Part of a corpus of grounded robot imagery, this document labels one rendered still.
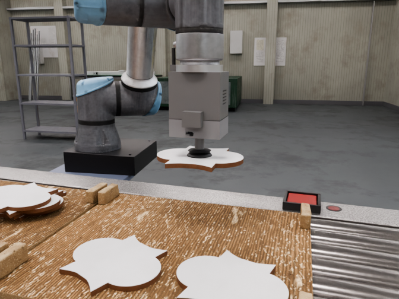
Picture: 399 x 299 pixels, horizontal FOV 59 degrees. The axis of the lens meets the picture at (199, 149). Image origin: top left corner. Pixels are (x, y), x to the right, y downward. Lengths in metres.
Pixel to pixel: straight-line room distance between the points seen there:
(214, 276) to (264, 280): 0.06
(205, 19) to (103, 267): 0.38
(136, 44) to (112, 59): 11.12
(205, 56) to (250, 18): 10.74
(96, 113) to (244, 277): 0.80
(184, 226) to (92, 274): 0.19
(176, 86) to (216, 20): 0.11
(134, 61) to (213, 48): 0.59
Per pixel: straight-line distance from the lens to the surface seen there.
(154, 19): 0.64
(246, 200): 0.80
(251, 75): 11.21
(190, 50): 0.55
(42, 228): 0.68
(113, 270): 0.51
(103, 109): 1.16
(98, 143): 1.17
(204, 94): 0.55
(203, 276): 0.49
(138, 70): 1.12
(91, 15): 0.63
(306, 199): 0.80
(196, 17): 0.55
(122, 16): 0.63
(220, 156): 0.59
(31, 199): 0.73
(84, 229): 0.65
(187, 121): 0.55
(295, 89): 11.26
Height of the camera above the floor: 1.21
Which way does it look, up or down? 14 degrees down
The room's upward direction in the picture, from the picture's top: straight up
